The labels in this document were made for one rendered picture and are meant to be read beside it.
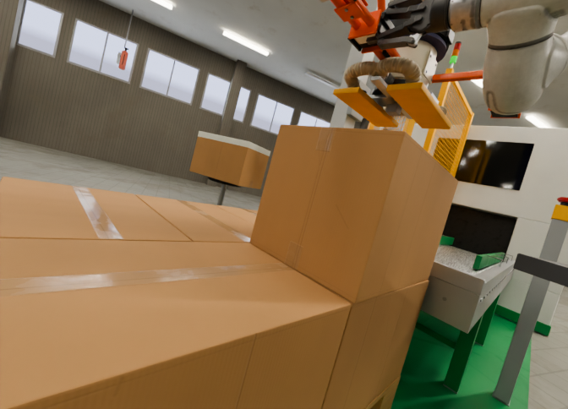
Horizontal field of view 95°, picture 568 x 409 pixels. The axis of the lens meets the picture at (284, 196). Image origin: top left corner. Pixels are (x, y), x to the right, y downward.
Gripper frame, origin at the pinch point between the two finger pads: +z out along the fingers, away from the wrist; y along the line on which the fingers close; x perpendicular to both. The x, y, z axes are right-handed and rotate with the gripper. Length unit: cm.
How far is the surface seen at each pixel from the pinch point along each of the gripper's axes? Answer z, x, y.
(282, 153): 16.0, -4.5, 37.6
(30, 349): -12, -57, 68
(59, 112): 863, -4, 28
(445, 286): -24, 62, 70
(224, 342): -18, -38, 69
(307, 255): -3, -4, 63
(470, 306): -33, 62, 73
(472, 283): -31, 62, 65
